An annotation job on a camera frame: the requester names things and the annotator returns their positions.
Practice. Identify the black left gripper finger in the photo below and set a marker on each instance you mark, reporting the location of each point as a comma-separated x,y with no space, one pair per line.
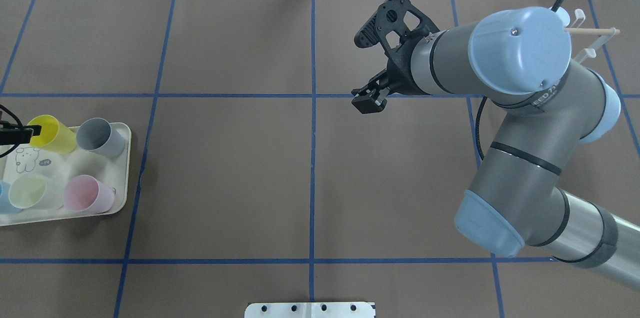
13,135

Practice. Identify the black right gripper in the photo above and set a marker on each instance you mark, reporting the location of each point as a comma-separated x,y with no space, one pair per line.
399,74

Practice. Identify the yellow plastic cup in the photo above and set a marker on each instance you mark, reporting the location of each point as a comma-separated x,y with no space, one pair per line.
54,136

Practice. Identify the grey plastic cup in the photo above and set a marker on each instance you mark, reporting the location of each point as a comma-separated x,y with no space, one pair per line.
97,136

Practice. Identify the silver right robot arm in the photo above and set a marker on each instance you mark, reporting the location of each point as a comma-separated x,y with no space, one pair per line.
520,60

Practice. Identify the cream white plastic cup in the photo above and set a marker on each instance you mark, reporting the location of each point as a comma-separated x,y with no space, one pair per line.
36,191

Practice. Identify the light blue plastic cup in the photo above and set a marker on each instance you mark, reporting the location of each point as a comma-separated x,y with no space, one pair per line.
6,207

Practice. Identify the pink plastic cup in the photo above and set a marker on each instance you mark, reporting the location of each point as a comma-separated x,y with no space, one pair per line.
86,194

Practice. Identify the cream plastic tray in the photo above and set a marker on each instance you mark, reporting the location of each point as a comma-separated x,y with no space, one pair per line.
113,172

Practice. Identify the white wire cup rack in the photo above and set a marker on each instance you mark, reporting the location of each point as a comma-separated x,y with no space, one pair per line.
602,35

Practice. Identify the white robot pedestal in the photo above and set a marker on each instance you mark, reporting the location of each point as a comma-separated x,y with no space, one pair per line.
339,309

